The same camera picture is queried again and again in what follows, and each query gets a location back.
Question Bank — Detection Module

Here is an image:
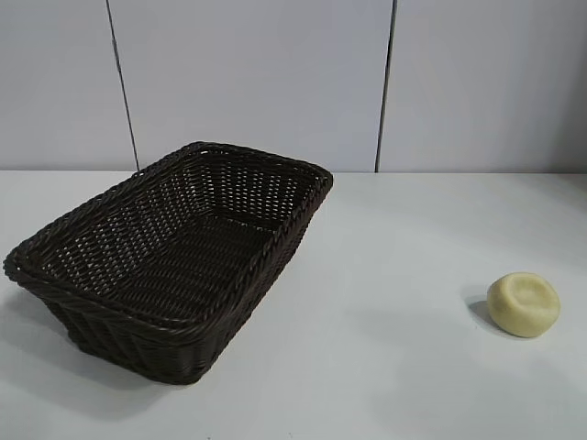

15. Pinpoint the dark brown woven basket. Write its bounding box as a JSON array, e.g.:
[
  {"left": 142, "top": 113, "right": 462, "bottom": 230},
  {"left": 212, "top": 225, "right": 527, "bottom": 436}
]
[{"left": 2, "top": 140, "right": 335, "bottom": 385}]

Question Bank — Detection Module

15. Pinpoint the pale yellow round pastry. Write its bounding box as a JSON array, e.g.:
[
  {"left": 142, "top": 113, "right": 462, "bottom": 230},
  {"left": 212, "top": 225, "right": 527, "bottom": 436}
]
[{"left": 486, "top": 271, "right": 562, "bottom": 339}]

